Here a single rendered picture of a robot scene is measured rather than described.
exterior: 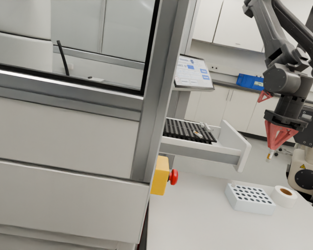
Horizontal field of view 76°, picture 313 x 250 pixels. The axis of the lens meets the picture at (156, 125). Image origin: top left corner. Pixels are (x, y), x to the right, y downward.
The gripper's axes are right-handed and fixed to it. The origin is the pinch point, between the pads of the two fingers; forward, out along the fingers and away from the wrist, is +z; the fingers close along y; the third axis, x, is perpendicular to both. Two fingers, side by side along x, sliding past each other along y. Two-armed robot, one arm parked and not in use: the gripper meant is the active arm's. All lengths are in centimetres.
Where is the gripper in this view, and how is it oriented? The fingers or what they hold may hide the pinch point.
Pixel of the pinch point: (272, 146)
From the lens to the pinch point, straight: 66.2
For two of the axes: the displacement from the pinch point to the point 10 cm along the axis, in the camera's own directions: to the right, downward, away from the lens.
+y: -0.5, 2.9, -9.6
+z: -2.1, 9.3, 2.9
